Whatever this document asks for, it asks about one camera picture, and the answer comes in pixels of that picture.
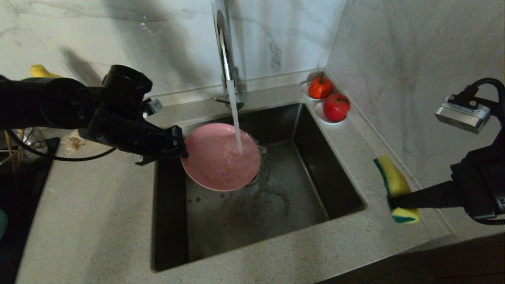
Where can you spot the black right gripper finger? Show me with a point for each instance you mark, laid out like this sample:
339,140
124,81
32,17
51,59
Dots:
426,197

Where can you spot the black cooktop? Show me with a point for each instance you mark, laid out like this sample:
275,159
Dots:
19,205

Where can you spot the stainless steel sink basin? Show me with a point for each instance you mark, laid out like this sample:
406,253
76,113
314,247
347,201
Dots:
296,213

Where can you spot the pink plate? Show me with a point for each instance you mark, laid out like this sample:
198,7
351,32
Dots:
213,165

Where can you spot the crumpled white tissue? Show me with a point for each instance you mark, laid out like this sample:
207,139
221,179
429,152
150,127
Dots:
74,142

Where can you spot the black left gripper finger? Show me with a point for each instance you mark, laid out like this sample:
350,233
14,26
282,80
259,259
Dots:
179,142

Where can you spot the brown wooden chopstick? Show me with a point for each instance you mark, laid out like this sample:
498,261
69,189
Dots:
20,146

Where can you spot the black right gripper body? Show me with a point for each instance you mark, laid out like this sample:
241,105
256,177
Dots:
485,177

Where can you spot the teal bowl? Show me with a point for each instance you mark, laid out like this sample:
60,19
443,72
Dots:
2,223

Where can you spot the yellow-capped orange dish soap bottle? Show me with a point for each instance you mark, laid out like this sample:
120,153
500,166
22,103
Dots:
41,71

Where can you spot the chrome kitchen faucet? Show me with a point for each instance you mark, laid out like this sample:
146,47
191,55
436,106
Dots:
227,47

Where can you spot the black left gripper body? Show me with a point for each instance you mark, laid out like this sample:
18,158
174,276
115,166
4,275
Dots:
126,118

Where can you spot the red apple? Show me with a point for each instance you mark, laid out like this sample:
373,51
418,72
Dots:
336,107

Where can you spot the clear glass pot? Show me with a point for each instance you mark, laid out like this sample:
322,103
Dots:
37,146

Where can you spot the yellow sponge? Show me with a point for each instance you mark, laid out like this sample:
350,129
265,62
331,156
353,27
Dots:
394,179

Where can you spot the orange-red tomato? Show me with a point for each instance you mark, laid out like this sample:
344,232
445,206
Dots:
320,87

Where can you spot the small white dish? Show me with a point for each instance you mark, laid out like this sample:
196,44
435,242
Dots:
304,93
320,116

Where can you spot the running water stream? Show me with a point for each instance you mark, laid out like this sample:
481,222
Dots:
235,118

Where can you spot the round metal drain strainer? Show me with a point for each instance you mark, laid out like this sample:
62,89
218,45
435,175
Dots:
255,180

